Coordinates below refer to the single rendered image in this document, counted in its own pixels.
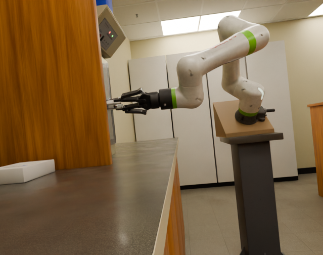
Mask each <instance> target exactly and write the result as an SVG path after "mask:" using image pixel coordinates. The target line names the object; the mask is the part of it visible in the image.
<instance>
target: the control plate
mask: <svg viewBox="0 0 323 255"><path fill-rule="evenodd" d="M109 32H110V33H109ZM99 34H101V37H100V39H101V38H102V36H104V38H103V40H102V41H100V44H101V46H102V47H103V48H104V49H105V50H107V49H108V48H109V46H110V45H111V44H112V42H113V41H114V40H115V39H116V37H117V36H118V35H117V34H116V32H115V31H114V29H113V28H112V27H111V25H110V24H109V22H108V21H107V19H106V18H104V19H103V21H102V22H101V23H100V25H99ZM112 35H113V37H112ZM104 40H105V41H104ZM106 42H107V43H106ZM108 43H109V45H107V44H108Z"/></svg>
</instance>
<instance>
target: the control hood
mask: <svg viewBox="0 0 323 255"><path fill-rule="evenodd" d="M97 15H98V25H100V23H101V22H102V21H103V19H104V18H106V19H107V21H108V22H109V24H110V25H111V27H112V28H113V29H114V31H115V32H116V34H117V35H118V36H117V37H116V39H115V40H114V41H113V42H112V44H111V45H110V46H109V48H108V49H107V50H105V49H104V48H103V47H102V46H101V54H102V55H103V56H104V57H105V58H106V59H108V58H111V57H112V56H113V54H114V53H115V52H116V50H117V49H118V48H119V47H120V45H121V44H122V43H123V42H124V40H125V39H126V34H125V33H124V31H123V30H122V28H121V26H120V25H119V23H118V21H117V20H116V18H115V17H114V15H113V13H112V12H111V10H110V8H109V7H108V5H100V6H97Z"/></svg>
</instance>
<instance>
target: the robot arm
mask: <svg viewBox="0 0 323 255"><path fill-rule="evenodd" d="M217 32H218V36H219V41H220V43H218V44H216V45H214V46H212V47H210V48H208V49H205V50H203V51H201V52H197V53H194V54H191V55H187V56H184V57H182V58H181V59H180V60H179V62H178V64H177V67H176V72H177V77H178V84H179V86H178V87H176V88H168V89H160V90H159V92H150V93H146V92H144V91H143V89H142V88H139V89H138V90H135V91H131V92H127V93H123V94H122V95H121V98H115V99H114V100H109V101H107V102H106V103H107V105H108V108H107V110H113V109H116V110H122V111H125V113H131V114H143V115H146V114H147V110H149V109H158V108H160V107H161V110H166V109H176V108H188V109H194V108H197V107H199V106H200V105H201V104H202V102H203V100H204V92H203V82H202V77H203V75H205V74H206V73H208V72H210V71H212V70H214V69H216V68H218V67H220V66H222V80H221V86H222V88H223V89H224V90H225V91H226V92H227V93H229V94H231V95H232V96H234V97H236V98H237V99H239V100H240V102H239V109H238V110H237V111H236V112H235V119H236V120H237V121H238V122H240V123H242V124H246V125H252V124H255V123H256V122H257V121H258V120H259V121H265V116H267V114H266V113H267V112H275V109H266V108H263V107H262V106H261V103H262V100H263V97H264V94H265V88H264V87H263V86H262V85H261V84H259V83H256V82H253V81H250V80H248V79H246V78H244V77H242V76H241V72H240V59H241V58H243V57H245V56H248V55H250V54H253V53H255V52H258V51H260V50H262V49H263V48H264V47H265V46H266V45H267V44H268V42H269V31H268V29H267V28H266V27H265V26H263V25H260V24H256V23H251V22H248V21H245V20H243V19H241V18H239V17H237V16H234V15H227V16H225V17H223V18H222V19H221V20H220V22H219V23H218V26H217ZM138 94H141V95H140V96H136V97H132V96H135V95H138ZM122 102H137V103H134V104H128V105H123V104H121V103H122ZM114 104H118V107H117V108H114ZM134 108H143V109H134Z"/></svg>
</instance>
